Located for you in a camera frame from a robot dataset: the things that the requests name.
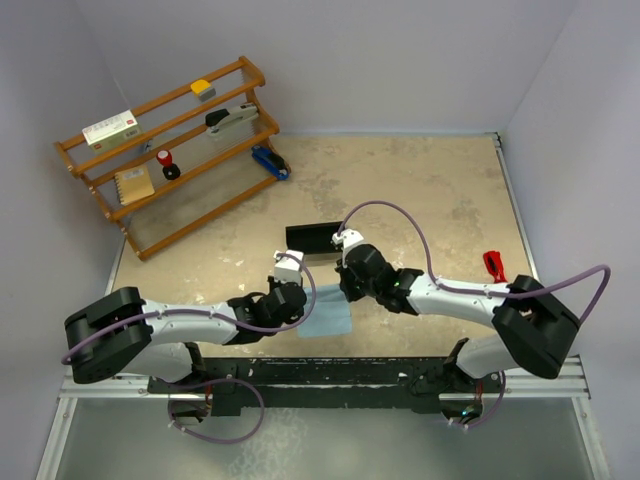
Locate light blue cleaning cloth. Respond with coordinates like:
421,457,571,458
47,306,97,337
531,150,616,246
297,284,353,338

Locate black glasses case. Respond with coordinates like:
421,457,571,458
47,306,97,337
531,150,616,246
285,221,341,255

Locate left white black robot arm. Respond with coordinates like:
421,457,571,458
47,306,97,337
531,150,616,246
61,277,316,392

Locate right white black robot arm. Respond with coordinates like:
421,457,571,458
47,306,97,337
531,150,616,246
335,244,581,391

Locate red sunglasses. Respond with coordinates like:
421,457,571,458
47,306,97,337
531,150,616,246
483,250,508,284

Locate blue black stapler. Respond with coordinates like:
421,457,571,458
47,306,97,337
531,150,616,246
251,145,289,180

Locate red black stamp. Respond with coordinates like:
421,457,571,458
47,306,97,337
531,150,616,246
156,150,181,181

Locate wooden three-tier shelf rack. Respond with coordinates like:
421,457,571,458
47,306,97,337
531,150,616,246
54,56,291,260

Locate brown spiral notebook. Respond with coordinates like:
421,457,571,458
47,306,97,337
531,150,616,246
114,165,155,206

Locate black silver stapler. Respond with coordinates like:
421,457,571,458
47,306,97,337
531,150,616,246
205,102,259,137

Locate yellow grey eraser block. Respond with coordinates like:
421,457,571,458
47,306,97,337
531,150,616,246
190,79,216,102

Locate white staples box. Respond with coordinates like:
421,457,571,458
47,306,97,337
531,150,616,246
82,110,143,154

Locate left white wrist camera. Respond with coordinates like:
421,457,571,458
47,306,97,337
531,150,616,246
273,250,304,286

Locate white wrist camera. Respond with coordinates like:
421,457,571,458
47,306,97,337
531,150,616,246
273,250,304,286
331,228,364,253

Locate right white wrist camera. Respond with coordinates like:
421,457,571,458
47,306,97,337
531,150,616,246
331,228,364,253

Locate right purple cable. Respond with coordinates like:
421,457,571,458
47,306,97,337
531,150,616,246
335,200,612,431

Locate purple cable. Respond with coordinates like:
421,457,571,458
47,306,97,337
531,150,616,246
60,252,318,444
335,200,612,431

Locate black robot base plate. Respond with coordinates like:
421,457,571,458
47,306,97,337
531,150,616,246
148,354,505,418

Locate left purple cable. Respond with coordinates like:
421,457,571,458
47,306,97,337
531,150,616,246
60,252,318,444

